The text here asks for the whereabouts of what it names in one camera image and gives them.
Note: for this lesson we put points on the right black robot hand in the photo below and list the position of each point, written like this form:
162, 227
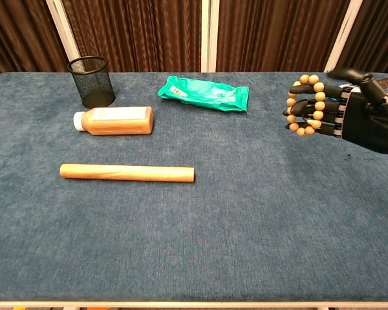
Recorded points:
365, 122

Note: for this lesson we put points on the brown pleated curtain panel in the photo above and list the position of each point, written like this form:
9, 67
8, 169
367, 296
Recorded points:
132, 32
19, 32
278, 32
381, 32

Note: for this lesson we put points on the green plastic packet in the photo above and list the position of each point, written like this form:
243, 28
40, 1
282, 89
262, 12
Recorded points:
207, 95

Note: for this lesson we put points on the blue felt table cover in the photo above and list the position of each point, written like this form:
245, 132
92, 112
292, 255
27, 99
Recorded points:
213, 226

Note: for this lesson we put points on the wooden rolling pin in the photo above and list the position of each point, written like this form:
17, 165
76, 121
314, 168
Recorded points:
126, 173

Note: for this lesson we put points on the orange bottle white cap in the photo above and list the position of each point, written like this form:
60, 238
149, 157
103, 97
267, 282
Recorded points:
116, 124

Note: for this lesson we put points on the black mesh pen cup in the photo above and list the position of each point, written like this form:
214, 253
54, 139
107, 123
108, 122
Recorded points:
93, 87

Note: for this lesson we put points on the white screen frame post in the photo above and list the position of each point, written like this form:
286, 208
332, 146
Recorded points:
63, 35
342, 35
209, 32

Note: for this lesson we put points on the white table frame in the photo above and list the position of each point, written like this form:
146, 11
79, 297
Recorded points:
181, 305

